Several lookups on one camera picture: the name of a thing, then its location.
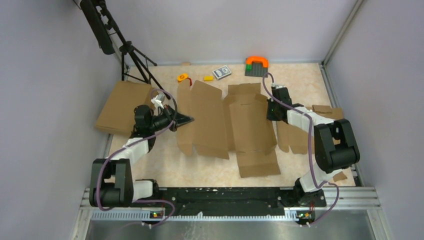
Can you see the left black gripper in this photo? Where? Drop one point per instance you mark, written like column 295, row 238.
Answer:
column 180, row 119

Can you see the red yellow toy block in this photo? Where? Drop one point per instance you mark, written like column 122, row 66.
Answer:
column 184, row 76

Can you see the grey plate with orange arch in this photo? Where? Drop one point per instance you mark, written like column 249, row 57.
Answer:
column 256, row 66

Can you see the black tripod stand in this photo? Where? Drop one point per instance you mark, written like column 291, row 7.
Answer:
column 112, row 41

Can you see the large cardboard box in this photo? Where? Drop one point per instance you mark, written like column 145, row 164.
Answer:
column 234, row 123

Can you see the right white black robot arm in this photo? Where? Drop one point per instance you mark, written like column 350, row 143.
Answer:
column 331, row 142

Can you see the small yellow block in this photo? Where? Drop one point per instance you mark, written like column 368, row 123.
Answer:
column 208, row 78

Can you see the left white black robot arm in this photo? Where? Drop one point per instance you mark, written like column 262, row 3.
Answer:
column 111, row 180

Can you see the aluminium frame rail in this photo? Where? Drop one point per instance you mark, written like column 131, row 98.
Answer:
column 357, row 216

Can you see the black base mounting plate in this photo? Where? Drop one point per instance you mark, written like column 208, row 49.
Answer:
column 231, row 201

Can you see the playing card deck box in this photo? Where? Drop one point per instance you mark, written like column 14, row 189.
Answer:
column 221, row 72

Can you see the folded cardboard box left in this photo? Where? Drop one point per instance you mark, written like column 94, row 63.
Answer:
column 117, row 116

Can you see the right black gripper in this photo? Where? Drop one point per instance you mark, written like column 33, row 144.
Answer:
column 269, row 116

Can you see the flat cardboard sheet right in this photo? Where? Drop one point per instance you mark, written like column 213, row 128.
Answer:
column 293, row 139

